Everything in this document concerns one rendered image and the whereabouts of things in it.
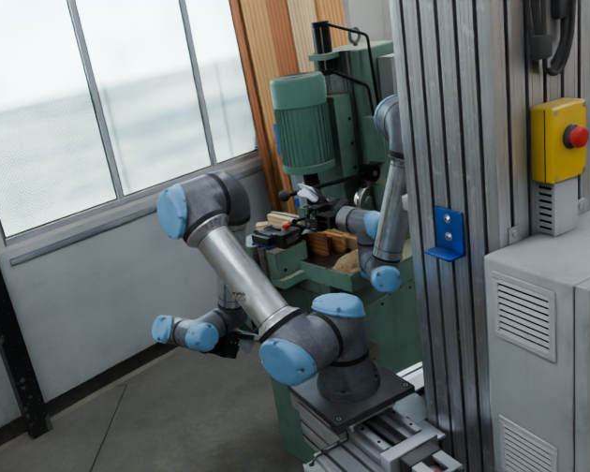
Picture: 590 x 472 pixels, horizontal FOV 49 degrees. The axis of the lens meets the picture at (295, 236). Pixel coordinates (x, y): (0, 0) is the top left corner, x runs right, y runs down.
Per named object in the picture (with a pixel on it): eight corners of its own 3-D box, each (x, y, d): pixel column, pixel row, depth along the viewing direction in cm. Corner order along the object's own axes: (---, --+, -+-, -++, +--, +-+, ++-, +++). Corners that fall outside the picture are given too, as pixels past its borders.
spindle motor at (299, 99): (272, 173, 218) (258, 81, 208) (310, 160, 228) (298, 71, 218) (308, 179, 205) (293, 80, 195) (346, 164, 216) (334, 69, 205)
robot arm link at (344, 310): (379, 343, 151) (374, 291, 146) (343, 371, 142) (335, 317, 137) (340, 331, 159) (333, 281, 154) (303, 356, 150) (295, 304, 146)
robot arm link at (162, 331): (163, 345, 170) (146, 340, 176) (197, 349, 178) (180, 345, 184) (169, 316, 171) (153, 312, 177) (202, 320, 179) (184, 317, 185)
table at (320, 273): (214, 266, 234) (211, 250, 232) (277, 238, 252) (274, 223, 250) (331, 305, 190) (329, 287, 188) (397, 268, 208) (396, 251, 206)
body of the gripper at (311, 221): (301, 204, 189) (330, 210, 180) (321, 198, 194) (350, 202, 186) (303, 229, 192) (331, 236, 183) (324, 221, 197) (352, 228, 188)
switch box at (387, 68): (381, 105, 219) (376, 57, 214) (400, 98, 225) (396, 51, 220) (395, 105, 215) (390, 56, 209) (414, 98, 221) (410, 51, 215)
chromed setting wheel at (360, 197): (354, 223, 220) (349, 188, 215) (377, 212, 227) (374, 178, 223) (360, 224, 217) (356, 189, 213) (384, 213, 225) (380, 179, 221)
